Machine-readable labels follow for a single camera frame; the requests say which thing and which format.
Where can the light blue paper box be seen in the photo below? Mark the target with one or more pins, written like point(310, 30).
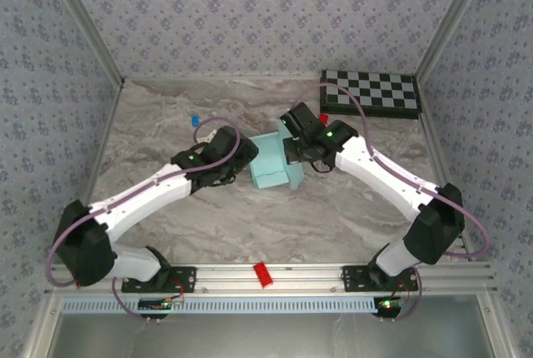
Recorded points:
point(268, 166)

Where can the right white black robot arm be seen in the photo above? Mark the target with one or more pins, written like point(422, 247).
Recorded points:
point(375, 175)

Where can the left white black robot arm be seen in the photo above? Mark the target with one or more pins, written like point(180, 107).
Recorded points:
point(141, 195)

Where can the small red block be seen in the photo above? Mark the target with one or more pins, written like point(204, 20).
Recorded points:
point(323, 117)

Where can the black grey chessboard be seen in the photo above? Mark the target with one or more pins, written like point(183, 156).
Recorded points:
point(375, 91)

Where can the small blue block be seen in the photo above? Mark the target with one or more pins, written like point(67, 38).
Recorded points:
point(194, 120)

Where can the long red brick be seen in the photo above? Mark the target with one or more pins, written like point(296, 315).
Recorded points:
point(263, 274)

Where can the grey metal panel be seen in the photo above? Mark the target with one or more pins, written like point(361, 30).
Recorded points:
point(270, 337)

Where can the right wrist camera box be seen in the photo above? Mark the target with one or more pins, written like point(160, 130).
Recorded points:
point(302, 116)

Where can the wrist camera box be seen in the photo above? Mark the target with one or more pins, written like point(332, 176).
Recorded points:
point(302, 116)
point(222, 139)

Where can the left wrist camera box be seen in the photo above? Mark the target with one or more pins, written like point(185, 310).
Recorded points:
point(222, 139)

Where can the aluminium side rail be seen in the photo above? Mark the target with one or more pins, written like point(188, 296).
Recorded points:
point(437, 141)
point(104, 141)

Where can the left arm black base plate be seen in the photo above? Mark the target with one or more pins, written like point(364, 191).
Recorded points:
point(187, 279)

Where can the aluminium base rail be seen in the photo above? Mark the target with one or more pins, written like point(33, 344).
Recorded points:
point(308, 276)

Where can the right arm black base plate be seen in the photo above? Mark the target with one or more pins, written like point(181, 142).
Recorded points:
point(354, 279)

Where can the aluminium corner post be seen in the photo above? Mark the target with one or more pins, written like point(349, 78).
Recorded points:
point(451, 21)
point(89, 21)

